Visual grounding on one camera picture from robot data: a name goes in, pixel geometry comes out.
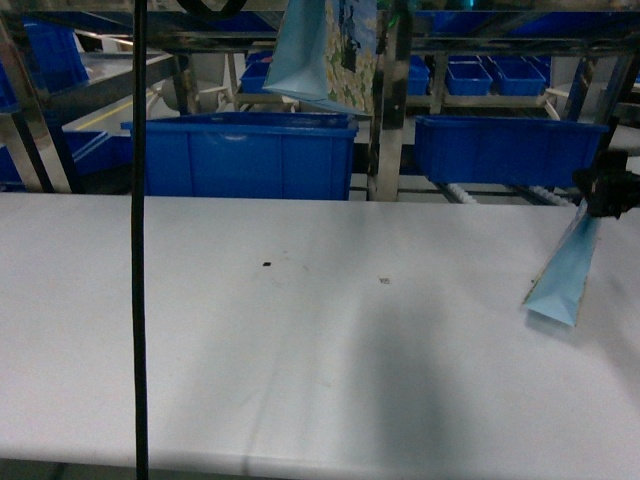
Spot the flower gift bag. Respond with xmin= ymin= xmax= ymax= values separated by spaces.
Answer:
xmin=523 ymin=200 xmax=600 ymax=326
xmin=264 ymin=0 xmax=377 ymax=116

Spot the right blue crate behind table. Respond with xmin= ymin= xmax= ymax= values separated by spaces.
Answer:
xmin=414 ymin=115 xmax=608 ymax=187

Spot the steel rack post behind table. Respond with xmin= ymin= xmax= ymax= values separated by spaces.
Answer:
xmin=367 ymin=1 xmax=413 ymax=202

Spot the small blue bin far right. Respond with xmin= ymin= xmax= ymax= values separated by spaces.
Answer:
xmin=491 ymin=61 xmax=545 ymax=96

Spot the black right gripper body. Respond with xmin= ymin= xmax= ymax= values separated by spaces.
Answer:
xmin=572 ymin=149 xmax=639 ymax=218

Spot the small blue bin far shelf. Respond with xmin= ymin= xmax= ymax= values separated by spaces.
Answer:
xmin=445 ymin=62 xmax=493 ymax=96

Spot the big blue crate behind table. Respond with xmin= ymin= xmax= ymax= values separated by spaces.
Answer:
xmin=145 ymin=112 xmax=358 ymax=200

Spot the black hanging cable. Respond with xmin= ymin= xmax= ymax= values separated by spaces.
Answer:
xmin=130 ymin=0 xmax=150 ymax=480

